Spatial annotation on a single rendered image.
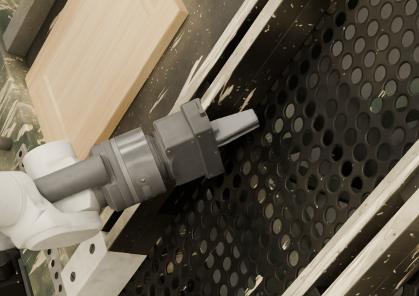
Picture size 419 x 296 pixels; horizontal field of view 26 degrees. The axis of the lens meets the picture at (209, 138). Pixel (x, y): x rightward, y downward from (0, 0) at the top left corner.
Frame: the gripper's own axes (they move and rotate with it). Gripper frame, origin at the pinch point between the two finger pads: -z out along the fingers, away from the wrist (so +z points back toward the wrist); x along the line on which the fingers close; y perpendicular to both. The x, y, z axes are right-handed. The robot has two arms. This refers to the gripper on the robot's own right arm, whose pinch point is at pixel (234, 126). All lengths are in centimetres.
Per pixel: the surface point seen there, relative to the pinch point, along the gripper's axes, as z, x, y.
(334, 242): -2.8, 5.4, -24.6
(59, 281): 31.5, -32.3, 11.4
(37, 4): 19, -23, 67
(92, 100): 16.0, -22.1, 36.0
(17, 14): 24, -27, 70
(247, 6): -7.0, 9.7, 9.1
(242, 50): -4.4, 7.0, 5.0
